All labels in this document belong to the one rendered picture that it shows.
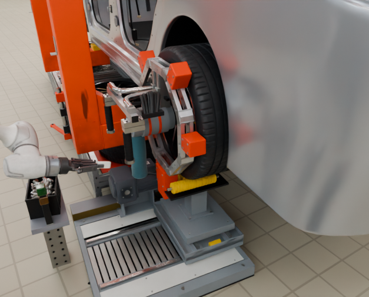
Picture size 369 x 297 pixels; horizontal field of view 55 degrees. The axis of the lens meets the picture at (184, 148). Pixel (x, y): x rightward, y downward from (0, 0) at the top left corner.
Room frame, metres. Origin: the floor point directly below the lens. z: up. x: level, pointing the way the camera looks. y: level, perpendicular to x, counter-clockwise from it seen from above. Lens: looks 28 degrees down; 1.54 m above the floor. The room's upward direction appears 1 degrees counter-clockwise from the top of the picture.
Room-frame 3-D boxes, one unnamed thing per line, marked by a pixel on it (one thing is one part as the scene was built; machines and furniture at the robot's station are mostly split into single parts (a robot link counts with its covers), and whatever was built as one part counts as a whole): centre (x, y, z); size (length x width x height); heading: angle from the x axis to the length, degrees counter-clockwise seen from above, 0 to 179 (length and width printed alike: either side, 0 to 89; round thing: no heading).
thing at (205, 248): (1.67, -0.06, 0.13); 0.50 x 0.36 x 0.10; 24
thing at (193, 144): (1.31, -0.04, 0.85); 0.09 x 0.08 x 0.07; 24
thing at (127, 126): (1.36, 0.21, 0.93); 0.09 x 0.05 x 0.05; 114
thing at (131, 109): (1.46, 0.17, 1.03); 0.19 x 0.18 x 0.11; 114
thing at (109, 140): (2.07, 0.28, 0.69); 0.52 x 0.17 x 0.35; 114
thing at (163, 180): (1.61, 0.06, 0.48); 0.16 x 0.12 x 0.17; 114
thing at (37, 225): (1.48, 0.72, 0.44); 0.43 x 0.17 x 0.03; 24
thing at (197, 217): (1.66, -0.06, 0.32); 0.40 x 0.30 x 0.28; 24
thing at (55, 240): (1.51, 0.73, 0.21); 0.10 x 0.10 x 0.42; 24
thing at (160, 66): (1.60, 0.10, 0.85); 0.54 x 0.07 x 0.54; 24
